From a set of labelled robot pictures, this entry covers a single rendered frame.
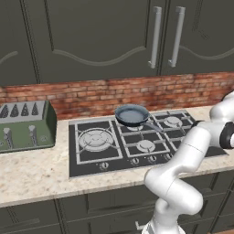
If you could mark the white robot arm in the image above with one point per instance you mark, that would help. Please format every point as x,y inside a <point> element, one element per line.
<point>170,186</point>

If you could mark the green four-slot toaster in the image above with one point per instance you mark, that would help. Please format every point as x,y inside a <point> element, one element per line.
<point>27,134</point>

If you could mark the dark green drawer front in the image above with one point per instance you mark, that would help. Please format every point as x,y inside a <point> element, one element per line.
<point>115,198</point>
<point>106,224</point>

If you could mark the dark green base cupboard door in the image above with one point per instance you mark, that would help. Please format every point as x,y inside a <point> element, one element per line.
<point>27,218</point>
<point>219,204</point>

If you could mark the dark blue frying pan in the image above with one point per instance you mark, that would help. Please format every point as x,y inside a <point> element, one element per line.
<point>131,115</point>

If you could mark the silver hob knob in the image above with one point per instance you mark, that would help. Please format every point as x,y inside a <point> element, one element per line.
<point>135,161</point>
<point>167,156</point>
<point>152,158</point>
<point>104,165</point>

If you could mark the black gas hob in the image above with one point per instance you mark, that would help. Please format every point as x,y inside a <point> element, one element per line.
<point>91,161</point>

